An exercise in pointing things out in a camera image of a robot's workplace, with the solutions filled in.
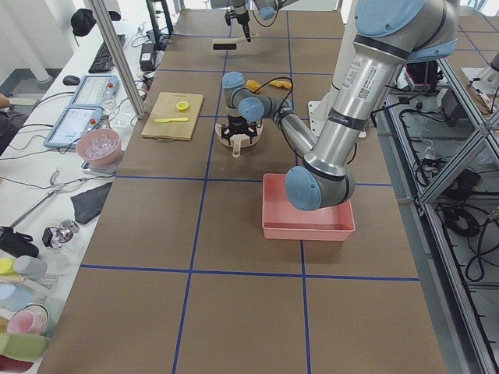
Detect orange-yellow wrinkled toy food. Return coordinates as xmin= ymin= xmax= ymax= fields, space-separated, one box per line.
xmin=246 ymin=79 xmax=262 ymax=93

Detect yellow ginger-shaped toy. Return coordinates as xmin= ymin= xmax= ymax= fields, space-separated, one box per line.
xmin=268 ymin=79 xmax=292 ymax=90

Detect upper teach pendant tablet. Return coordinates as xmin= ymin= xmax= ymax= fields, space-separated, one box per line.
xmin=70 ymin=74 xmax=119 ymax=106

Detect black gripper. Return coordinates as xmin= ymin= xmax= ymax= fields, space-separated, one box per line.
xmin=221 ymin=115 xmax=257 ymax=141
xmin=225 ymin=5 xmax=250 ymax=36

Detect white brush with dark bristles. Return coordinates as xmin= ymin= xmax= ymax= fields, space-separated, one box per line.
xmin=212 ymin=33 xmax=260 ymax=51

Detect wooden cutting board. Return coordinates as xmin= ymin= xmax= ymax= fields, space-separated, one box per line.
xmin=141 ymin=92 xmax=203 ymax=141

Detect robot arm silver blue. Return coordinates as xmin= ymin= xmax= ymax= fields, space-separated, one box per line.
xmin=225 ymin=0 xmax=295 ymax=41
xmin=222 ymin=1 xmax=460 ymax=211

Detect green cup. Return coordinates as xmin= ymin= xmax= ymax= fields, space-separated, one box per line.
xmin=1 ymin=333 xmax=48 ymax=362

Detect yellow toy knife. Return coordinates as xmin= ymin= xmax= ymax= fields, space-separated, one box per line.
xmin=154 ymin=117 xmax=189 ymax=124

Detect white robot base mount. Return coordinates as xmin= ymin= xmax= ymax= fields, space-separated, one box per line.
xmin=306 ymin=87 xmax=367 ymax=138

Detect white dustpan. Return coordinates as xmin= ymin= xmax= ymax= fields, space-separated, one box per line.
xmin=215 ymin=123 xmax=264 ymax=158

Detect pink cup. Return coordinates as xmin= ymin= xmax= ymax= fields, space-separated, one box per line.
xmin=6 ymin=305 xmax=49 ymax=335

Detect pink plastic bin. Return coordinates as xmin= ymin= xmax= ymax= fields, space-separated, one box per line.
xmin=262 ymin=173 xmax=356 ymax=242

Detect person at desk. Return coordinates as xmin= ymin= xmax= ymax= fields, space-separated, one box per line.
xmin=0 ymin=93 xmax=28 ymax=154

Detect black power adapter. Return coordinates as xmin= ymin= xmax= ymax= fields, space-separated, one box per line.
xmin=140 ymin=43 xmax=157 ymax=72

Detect lower teach pendant tablet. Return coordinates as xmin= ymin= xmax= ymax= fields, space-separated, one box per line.
xmin=44 ymin=105 xmax=103 ymax=148

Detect black keyboard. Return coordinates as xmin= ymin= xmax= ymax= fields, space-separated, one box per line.
xmin=88 ymin=42 xmax=115 ymax=74

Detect aluminium frame post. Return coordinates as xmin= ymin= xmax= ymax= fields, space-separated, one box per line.
xmin=88 ymin=0 xmax=146 ymax=119

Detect black computer mouse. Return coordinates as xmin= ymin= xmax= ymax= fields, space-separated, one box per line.
xmin=62 ymin=75 xmax=80 ymax=86

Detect grey cup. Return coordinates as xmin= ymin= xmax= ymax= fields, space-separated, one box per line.
xmin=12 ymin=256 xmax=48 ymax=280

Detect black cap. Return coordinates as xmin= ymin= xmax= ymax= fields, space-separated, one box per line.
xmin=70 ymin=9 xmax=97 ymax=37

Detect yellow round toy slice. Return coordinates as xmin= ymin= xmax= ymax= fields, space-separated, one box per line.
xmin=175 ymin=101 xmax=190 ymax=111

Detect teach pendant tablet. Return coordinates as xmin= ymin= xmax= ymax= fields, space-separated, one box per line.
xmin=44 ymin=105 xmax=103 ymax=148
xmin=70 ymin=74 xmax=119 ymax=106

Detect dark grey cloth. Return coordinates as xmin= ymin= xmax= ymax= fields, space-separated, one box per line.
xmin=70 ymin=182 xmax=112 ymax=224

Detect metal tongs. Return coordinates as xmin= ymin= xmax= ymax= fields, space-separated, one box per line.
xmin=9 ymin=169 xmax=79 ymax=228

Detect pink bowl with ice cubes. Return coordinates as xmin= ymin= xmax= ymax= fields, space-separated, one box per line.
xmin=76 ymin=129 xmax=122 ymax=166

